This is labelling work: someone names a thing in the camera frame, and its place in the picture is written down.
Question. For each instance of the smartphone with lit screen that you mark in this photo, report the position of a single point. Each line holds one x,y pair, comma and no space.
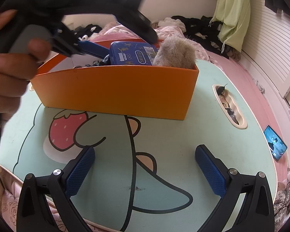
275,143

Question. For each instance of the person's left hand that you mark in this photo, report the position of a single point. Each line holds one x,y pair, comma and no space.
9,82

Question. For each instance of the small black clothes pile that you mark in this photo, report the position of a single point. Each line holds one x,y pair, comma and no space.
87,30

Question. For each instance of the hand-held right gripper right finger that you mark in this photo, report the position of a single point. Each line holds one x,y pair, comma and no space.
210,171

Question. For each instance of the maroon pillow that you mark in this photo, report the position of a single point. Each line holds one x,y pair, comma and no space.
120,37

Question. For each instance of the white crumpled clothes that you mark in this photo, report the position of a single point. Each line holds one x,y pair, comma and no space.
171,23

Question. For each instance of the large black clothes pile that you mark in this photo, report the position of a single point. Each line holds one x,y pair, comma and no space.
203,29

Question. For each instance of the light green hanging cloth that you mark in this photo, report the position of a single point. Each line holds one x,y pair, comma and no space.
234,12

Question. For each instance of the grey fluffy plush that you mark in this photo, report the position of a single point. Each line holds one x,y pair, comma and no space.
176,53

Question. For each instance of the mint green cartoon desktop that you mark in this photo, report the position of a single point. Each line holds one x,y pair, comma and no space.
164,140

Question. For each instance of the black pouch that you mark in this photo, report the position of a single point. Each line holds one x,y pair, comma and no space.
104,61

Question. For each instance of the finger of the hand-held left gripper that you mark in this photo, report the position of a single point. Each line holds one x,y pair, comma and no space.
142,26
91,48

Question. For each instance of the pink bed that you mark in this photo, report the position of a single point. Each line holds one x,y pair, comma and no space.
256,106

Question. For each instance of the orange cardboard box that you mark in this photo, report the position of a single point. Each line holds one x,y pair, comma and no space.
116,91

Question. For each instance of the white louvered wardrobe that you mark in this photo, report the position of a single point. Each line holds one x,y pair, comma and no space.
268,48

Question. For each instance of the small trinkets in desk slot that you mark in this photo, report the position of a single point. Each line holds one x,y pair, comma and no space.
228,107

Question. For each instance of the small white cloth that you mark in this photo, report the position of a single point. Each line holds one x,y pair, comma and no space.
260,87

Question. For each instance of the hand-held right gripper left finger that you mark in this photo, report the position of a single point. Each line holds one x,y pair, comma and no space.
81,171

